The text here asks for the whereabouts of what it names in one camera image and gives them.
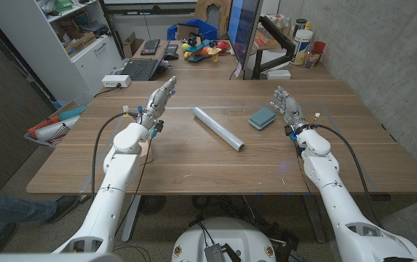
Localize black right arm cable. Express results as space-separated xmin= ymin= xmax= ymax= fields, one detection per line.
xmin=310 ymin=122 xmax=384 ymax=229

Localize brown wooden cutout board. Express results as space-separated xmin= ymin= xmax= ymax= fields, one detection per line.
xmin=194 ymin=0 xmax=233 ymax=28

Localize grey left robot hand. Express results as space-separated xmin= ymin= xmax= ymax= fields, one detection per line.
xmin=140 ymin=75 xmax=178 ymax=131

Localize open cardboard box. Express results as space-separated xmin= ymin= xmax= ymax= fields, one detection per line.
xmin=122 ymin=31 xmax=145 ymax=59

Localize colourful toy airplane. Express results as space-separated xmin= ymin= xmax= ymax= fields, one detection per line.
xmin=180 ymin=33 xmax=231 ymax=64

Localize white shelf cabinet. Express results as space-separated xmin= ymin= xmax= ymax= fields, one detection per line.
xmin=0 ymin=0 xmax=124 ymax=107

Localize black keyboard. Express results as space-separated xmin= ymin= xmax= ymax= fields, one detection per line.
xmin=140 ymin=38 xmax=162 ymax=57

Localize basket of rolled mats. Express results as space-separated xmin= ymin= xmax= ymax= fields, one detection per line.
xmin=23 ymin=105 xmax=87 ymax=148

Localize white wipes canister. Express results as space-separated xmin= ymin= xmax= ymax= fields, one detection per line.
xmin=290 ymin=28 xmax=314 ymax=66

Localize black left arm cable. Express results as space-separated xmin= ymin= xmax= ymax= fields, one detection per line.
xmin=90 ymin=111 xmax=140 ymax=203

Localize person leg in jeans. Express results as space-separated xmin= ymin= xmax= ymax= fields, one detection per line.
xmin=0 ymin=185 xmax=81 ymax=225

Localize small white box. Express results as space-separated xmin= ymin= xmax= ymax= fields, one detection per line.
xmin=266 ymin=68 xmax=293 ymax=81

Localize white power adapter box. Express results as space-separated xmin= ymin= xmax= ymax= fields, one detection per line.
xmin=100 ymin=74 xmax=132 ymax=89

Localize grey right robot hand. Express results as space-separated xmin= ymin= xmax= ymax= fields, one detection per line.
xmin=269 ymin=85 xmax=309 ymax=132

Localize black floor fan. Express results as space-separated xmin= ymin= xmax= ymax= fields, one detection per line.
xmin=137 ymin=194 xmax=167 ymax=216

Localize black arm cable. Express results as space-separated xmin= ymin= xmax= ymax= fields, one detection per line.
xmin=90 ymin=111 xmax=140 ymax=203
xmin=310 ymin=122 xmax=384 ymax=229

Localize dark-lidded jar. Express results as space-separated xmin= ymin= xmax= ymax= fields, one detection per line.
xmin=293 ymin=17 xmax=309 ymax=38

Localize flat computer monitor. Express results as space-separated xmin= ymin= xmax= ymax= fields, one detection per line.
xmin=226 ymin=0 xmax=262 ymax=71

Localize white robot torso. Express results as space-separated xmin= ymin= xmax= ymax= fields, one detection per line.
xmin=171 ymin=216 xmax=278 ymax=262

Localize blue plastic bin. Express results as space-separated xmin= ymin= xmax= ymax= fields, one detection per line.
xmin=167 ymin=17 xmax=219 ymax=42

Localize red cup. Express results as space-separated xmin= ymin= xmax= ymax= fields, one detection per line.
xmin=311 ymin=40 xmax=327 ymax=56

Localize clear plastic wrap roll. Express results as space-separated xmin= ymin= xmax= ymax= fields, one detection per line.
xmin=192 ymin=106 xmax=246 ymax=153

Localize teal sponge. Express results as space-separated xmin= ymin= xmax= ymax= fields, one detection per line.
xmin=247 ymin=106 xmax=277 ymax=132

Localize black laptop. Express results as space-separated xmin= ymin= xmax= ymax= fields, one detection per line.
xmin=119 ymin=39 xmax=180 ymax=82

